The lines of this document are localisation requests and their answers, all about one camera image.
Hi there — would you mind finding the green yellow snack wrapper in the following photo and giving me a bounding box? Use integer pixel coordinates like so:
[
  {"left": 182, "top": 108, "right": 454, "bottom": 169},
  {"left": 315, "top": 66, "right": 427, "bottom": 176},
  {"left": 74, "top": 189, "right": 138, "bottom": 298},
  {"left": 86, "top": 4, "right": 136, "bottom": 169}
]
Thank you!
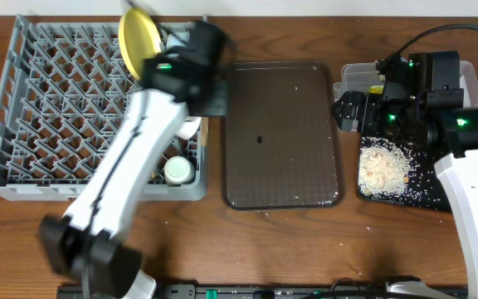
[{"left": 368, "top": 86, "right": 384, "bottom": 94}]

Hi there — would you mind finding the pink-white bowl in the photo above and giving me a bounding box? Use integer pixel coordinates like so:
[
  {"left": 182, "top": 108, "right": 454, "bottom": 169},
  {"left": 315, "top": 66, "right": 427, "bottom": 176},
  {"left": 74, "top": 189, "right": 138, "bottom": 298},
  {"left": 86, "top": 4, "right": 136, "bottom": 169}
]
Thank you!
[{"left": 176, "top": 116, "right": 202, "bottom": 140}]

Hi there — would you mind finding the light blue bowl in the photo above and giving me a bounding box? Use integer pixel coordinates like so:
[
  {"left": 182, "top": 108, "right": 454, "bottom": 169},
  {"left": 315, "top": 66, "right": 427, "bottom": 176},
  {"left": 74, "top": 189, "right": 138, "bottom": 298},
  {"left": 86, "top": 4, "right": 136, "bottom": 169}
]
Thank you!
[{"left": 165, "top": 32, "right": 190, "bottom": 51}]

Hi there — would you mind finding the small white cup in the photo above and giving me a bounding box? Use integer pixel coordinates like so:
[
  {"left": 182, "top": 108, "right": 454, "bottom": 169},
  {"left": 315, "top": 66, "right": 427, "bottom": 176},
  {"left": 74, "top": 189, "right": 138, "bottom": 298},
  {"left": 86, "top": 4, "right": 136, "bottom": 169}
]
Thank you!
[{"left": 163, "top": 156, "right": 195, "bottom": 185}]

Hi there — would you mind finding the yellow plate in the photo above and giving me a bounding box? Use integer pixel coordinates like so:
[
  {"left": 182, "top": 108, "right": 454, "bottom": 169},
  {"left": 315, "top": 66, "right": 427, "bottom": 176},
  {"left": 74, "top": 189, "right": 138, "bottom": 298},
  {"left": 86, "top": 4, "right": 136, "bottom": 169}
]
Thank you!
[{"left": 118, "top": 7, "right": 162, "bottom": 80}]

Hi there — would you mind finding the wooden chopstick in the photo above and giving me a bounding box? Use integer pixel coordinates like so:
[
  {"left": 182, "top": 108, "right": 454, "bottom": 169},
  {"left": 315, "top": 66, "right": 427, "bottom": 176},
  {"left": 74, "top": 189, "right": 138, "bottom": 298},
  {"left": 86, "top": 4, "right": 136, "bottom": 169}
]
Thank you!
[{"left": 198, "top": 117, "right": 208, "bottom": 146}]

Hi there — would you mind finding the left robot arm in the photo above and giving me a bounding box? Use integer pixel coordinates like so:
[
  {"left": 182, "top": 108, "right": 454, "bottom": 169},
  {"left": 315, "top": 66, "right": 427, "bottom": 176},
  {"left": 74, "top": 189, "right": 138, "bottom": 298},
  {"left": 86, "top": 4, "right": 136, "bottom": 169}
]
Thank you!
[{"left": 39, "top": 81, "right": 229, "bottom": 298}]

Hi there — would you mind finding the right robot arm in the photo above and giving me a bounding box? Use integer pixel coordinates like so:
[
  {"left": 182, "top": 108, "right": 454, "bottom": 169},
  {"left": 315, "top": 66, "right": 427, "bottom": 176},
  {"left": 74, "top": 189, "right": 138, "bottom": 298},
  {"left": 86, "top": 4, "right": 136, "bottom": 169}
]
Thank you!
[{"left": 332, "top": 51, "right": 478, "bottom": 298}]

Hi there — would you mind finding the pile of rice waste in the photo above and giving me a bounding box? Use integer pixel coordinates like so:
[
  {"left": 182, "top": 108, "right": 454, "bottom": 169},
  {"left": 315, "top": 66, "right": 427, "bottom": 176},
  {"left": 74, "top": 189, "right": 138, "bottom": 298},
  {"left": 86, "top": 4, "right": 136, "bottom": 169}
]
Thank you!
[{"left": 358, "top": 146, "right": 412, "bottom": 195}]

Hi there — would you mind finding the black waste tray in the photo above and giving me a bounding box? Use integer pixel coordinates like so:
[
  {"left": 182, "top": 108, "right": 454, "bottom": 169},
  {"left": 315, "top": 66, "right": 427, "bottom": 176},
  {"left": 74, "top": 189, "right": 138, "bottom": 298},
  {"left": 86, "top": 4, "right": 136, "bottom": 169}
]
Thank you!
[{"left": 357, "top": 136, "right": 451, "bottom": 213}]

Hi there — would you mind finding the clear plastic bin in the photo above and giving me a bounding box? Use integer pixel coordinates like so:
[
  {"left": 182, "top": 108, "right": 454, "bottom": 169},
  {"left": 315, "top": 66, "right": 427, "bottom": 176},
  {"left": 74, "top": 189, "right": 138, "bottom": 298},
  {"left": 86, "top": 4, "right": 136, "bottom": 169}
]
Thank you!
[{"left": 332, "top": 61, "right": 478, "bottom": 132}]

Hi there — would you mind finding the dark brown serving tray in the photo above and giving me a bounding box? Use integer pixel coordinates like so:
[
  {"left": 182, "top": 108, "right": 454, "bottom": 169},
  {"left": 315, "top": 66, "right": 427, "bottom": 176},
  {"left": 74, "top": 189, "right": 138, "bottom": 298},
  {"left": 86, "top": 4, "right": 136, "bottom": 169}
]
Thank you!
[{"left": 222, "top": 61, "right": 344, "bottom": 211}]

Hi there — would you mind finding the grey plastic dish rack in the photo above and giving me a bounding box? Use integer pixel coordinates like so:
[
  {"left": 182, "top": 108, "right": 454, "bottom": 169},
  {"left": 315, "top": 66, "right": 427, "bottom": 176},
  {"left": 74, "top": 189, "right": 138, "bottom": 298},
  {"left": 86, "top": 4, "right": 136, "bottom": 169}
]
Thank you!
[{"left": 0, "top": 14, "right": 212, "bottom": 203}]

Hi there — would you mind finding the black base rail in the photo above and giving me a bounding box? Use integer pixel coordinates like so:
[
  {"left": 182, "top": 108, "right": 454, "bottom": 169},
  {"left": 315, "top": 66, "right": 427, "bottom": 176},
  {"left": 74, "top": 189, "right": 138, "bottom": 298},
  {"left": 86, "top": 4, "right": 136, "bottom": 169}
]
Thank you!
[{"left": 56, "top": 284, "right": 467, "bottom": 299}]

